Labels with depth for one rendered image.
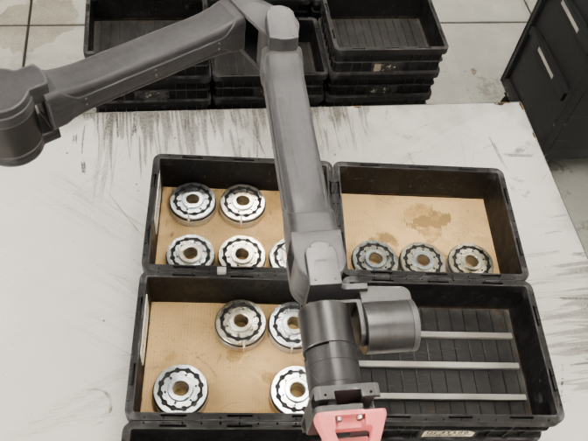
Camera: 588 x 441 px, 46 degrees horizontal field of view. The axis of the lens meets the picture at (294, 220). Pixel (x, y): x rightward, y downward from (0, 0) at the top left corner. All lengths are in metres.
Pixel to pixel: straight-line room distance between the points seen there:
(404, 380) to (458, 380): 0.11
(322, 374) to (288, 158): 0.28
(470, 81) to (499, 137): 1.24
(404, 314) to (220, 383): 0.70
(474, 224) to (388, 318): 0.96
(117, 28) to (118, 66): 1.60
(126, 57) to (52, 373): 0.81
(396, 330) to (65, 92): 0.51
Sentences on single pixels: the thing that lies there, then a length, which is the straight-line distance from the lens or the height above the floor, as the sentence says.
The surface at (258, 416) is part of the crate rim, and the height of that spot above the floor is 0.93.
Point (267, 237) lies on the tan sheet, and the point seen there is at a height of 0.83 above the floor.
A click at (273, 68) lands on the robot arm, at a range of 0.96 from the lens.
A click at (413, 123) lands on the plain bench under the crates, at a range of 2.03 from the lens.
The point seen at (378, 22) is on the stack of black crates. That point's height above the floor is 0.49.
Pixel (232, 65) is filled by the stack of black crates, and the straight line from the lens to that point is 2.58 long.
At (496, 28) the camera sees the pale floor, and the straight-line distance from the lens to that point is 3.64.
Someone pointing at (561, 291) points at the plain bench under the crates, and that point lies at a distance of 1.84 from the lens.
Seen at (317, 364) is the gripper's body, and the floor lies 1.47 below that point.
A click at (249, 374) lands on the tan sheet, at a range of 1.41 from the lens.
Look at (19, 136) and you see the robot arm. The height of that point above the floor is 1.45.
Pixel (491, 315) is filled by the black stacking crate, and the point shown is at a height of 0.83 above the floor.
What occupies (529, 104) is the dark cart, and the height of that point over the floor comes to 0.22.
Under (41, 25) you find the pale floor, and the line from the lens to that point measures 3.39.
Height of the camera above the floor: 2.13
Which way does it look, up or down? 55 degrees down
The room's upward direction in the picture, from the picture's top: 10 degrees clockwise
